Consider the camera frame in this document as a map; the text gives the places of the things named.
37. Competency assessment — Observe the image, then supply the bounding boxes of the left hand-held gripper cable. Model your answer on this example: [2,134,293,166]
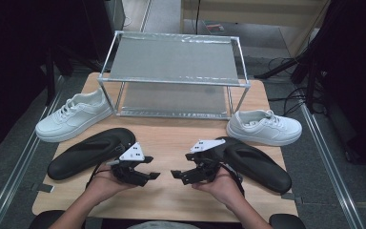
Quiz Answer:
[86,161,112,189]

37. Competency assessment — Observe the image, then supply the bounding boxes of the black chair armrest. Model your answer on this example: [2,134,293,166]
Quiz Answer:
[268,213,308,229]
[28,209,66,229]

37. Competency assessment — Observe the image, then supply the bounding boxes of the black tripod stand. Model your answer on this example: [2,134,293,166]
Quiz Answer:
[254,47,318,113]

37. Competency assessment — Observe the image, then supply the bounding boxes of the person's grey clothing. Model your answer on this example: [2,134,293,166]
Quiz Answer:
[127,220,192,229]

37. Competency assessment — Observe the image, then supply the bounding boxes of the right hand-held gripper cable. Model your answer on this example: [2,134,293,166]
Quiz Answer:
[219,161,246,197]

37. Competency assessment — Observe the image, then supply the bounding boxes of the black metal stand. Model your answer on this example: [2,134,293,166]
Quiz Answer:
[43,47,103,107]

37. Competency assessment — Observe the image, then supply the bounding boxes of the black slipper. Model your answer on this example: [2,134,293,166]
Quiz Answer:
[47,127,137,181]
[215,136,293,195]

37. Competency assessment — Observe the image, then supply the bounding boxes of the light wooden cabinet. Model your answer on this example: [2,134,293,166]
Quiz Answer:
[180,0,332,58]

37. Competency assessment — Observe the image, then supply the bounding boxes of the black hanging cable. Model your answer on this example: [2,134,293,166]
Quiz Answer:
[195,0,202,35]

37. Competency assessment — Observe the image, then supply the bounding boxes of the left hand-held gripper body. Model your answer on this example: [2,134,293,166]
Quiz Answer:
[110,142,151,187]

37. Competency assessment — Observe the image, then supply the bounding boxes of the person's left hand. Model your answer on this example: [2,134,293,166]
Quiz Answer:
[85,169,137,204]

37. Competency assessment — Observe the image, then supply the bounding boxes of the red booklet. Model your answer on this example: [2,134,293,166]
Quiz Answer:
[204,21,226,34]

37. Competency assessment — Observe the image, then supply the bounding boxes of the hand-held gripper cable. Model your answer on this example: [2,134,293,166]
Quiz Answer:
[219,161,246,197]
[86,161,112,189]

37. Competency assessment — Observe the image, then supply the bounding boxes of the white sneaker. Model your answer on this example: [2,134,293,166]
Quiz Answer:
[34,88,113,143]
[226,109,303,147]

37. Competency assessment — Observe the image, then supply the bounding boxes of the black floor cables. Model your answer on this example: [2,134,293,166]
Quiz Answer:
[266,56,311,117]

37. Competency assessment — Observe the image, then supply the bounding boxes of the metal floor rail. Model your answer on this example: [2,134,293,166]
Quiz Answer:
[0,75,65,229]
[299,103,366,229]

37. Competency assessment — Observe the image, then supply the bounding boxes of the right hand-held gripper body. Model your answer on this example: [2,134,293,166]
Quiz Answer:
[180,138,227,186]

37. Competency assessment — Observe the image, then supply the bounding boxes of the metal shoe rack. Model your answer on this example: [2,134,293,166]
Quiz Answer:
[97,30,252,120]

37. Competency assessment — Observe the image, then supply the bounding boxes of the grey tape piece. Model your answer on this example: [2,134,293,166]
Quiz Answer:
[30,182,55,194]
[280,191,303,204]

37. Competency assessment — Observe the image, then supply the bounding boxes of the person's right hand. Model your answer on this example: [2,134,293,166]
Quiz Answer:
[192,167,245,210]

